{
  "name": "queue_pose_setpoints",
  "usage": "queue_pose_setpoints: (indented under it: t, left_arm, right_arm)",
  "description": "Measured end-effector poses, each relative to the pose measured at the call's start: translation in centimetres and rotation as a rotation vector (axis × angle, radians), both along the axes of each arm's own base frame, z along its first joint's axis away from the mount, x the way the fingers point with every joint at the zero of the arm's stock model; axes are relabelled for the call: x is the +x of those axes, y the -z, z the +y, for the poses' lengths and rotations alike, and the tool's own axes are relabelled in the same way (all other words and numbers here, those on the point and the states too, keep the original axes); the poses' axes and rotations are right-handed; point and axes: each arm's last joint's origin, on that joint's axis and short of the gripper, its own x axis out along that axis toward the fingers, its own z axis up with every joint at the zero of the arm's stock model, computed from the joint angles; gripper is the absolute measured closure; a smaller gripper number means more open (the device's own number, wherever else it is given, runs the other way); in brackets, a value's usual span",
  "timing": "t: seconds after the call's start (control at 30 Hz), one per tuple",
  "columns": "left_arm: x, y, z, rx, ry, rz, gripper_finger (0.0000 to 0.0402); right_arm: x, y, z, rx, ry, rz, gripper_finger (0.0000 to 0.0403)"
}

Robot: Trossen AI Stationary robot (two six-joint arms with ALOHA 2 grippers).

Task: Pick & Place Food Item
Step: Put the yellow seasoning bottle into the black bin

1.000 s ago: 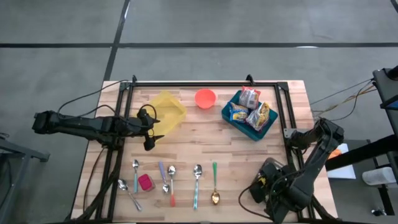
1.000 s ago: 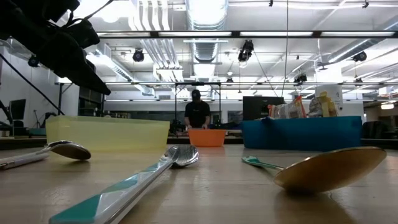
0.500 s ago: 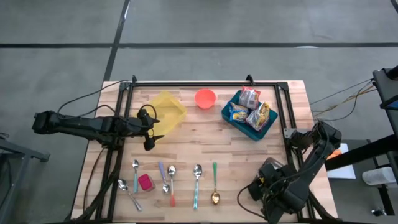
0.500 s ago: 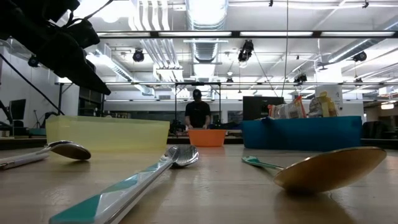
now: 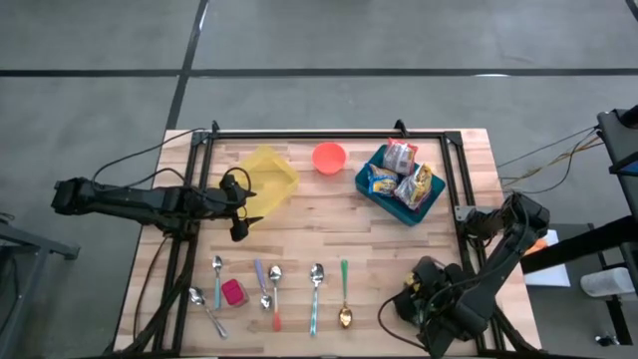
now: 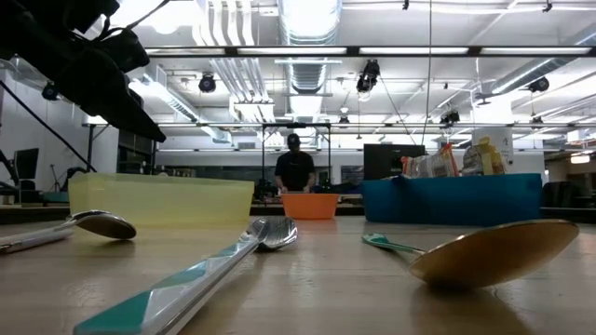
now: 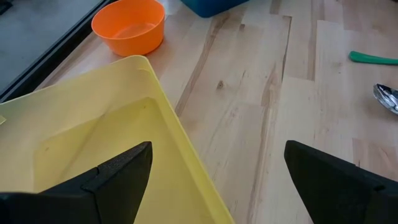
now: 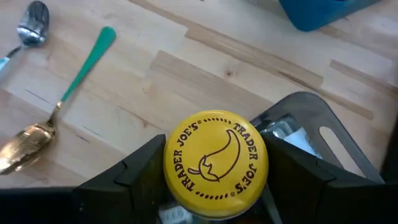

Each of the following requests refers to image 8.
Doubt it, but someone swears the yellow lid glass jar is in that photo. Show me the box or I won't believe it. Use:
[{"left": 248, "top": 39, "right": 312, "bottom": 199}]
[{"left": 162, "top": 109, "right": 270, "bottom": 220}]

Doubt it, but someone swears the spoon with teal striped handle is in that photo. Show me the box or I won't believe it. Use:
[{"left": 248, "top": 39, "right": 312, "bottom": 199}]
[{"left": 0, "top": 0, "right": 51, "bottom": 82}]

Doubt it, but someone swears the grey plastic caddy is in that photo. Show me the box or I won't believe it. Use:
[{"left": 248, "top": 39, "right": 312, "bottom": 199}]
[{"left": 250, "top": 91, "right": 386, "bottom": 185}]

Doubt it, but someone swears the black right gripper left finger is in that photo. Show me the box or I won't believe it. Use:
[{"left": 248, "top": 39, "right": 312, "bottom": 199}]
[{"left": 73, "top": 134, "right": 167, "bottom": 224}]

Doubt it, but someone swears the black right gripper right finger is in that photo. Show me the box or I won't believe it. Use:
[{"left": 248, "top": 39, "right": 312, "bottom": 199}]
[{"left": 263, "top": 132, "right": 376, "bottom": 224}]

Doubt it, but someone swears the teal blue plastic tray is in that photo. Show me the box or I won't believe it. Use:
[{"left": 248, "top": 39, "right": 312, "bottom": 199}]
[{"left": 277, "top": 0, "right": 382, "bottom": 33}]

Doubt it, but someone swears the gold spoon with green handle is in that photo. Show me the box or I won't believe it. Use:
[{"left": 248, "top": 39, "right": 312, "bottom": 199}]
[{"left": 0, "top": 26, "right": 118, "bottom": 176}]

